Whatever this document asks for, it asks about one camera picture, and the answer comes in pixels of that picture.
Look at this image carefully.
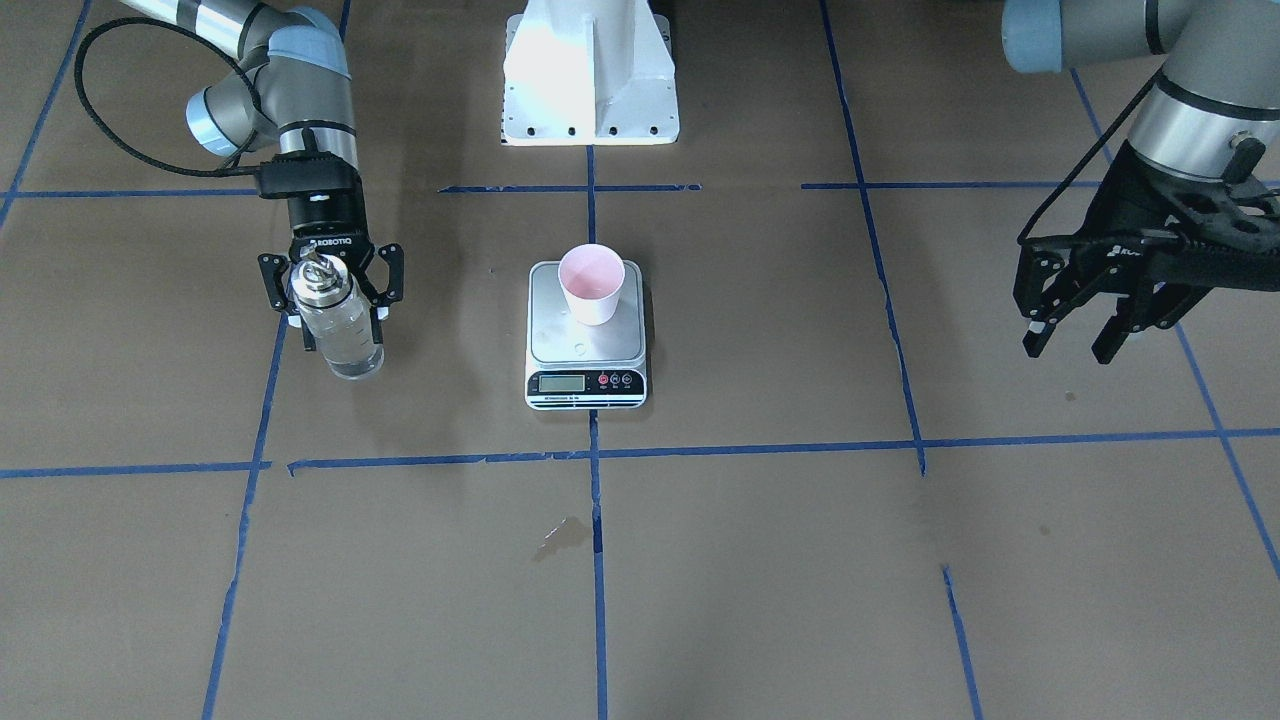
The glass sauce bottle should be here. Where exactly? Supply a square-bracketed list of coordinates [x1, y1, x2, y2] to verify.
[289, 245, 384, 380]

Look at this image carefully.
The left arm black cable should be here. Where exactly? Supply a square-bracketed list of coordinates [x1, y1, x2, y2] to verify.
[1015, 70, 1166, 246]

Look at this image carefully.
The digital kitchen scale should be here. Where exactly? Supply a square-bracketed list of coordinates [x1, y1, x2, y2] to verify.
[524, 260, 650, 411]

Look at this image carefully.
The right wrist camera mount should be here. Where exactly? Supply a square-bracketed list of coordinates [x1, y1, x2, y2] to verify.
[253, 150, 362, 199]

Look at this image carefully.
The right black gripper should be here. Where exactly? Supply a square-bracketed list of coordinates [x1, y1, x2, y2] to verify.
[259, 190, 404, 351]

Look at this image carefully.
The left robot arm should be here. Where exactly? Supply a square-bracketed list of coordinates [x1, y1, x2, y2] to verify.
[1001, 1, 1279, 364]

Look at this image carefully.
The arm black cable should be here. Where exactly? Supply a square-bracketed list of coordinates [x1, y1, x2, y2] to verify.
[1015, 70, 1166, 246]
[73, 15, 291, 181]

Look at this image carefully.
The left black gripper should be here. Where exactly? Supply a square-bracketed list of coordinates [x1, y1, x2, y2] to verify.
[1012, 142, 1279, 364]

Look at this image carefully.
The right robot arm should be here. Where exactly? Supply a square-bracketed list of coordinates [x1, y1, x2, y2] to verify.
[133, 1, 404, 351]

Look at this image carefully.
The pink cup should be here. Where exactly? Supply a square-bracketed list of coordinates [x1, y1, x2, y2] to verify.
[557, 243, 626, 325]

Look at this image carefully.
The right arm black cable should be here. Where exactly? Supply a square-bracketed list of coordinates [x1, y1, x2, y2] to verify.
[73, 15, 291, 181]

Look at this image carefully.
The white mounting post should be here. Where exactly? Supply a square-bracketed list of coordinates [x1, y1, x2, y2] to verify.
[500, 1, 681, 147]

